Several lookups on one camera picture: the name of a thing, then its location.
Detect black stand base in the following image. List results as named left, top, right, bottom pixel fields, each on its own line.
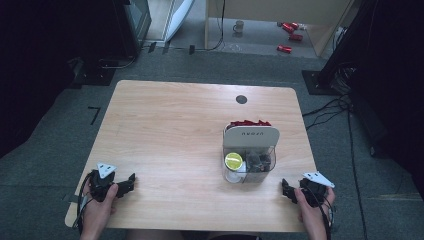
left=301, top=69, right=338, bottom=97
left=68, top=57, right=117, bottom=90

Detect white capsule cup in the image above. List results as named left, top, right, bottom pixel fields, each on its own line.
left=225, top=161, right=248, bottom=184

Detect left hand-held gripper cable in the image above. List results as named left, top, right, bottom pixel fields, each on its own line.
left=73, top=172, right=93, bottom=235

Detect hand-held gripper cable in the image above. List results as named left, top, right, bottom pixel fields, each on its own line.
left=314, top=195, right=338, bottom=240
left=73, top=172, right=93, bottom=235

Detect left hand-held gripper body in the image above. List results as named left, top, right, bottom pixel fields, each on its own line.
left=87, top=162, right=118, bottom=203

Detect person's right hand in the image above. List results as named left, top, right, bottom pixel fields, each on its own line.
left=293, top=186, right=336, bottom=233

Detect dark packets bundle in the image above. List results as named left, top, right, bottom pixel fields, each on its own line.
left=245, top=149, right=272, bottom=174

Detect black floor cables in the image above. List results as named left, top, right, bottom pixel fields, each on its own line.
left=301, top=63, right=369, bottom=240

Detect dark cabinet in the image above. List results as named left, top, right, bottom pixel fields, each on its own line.
left=111, top=0, right=153, bottom=60

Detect right hand-held gripper cable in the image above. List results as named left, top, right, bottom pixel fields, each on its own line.
left=314, top=195, right=338, bottom=240

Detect clear plastic organizer box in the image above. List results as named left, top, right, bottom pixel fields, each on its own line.
left=221, top=120, right=281, bottom=185

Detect black hanging cable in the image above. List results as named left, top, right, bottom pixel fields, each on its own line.
left=143, top=0, right=227, bottom=53

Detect green lid capsule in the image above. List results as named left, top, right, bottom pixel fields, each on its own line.
left=224, top=152, right=244, bottom=172

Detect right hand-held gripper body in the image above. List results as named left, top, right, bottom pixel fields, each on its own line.
left=298, top=171, right=336, bottom=208

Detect person's left hand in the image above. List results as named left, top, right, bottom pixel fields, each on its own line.
left=80, top=182, right=120, bottom=236

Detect beige wooden shelf unit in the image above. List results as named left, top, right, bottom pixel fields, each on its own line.
left=204, top=0, right=356, bottom=58

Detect red packets bundle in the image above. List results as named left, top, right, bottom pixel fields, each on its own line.
left=229, top=119, right=272, bottom=128

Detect white board panel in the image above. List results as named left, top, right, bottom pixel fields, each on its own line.
left=163, top=0, right=196, bottom=43

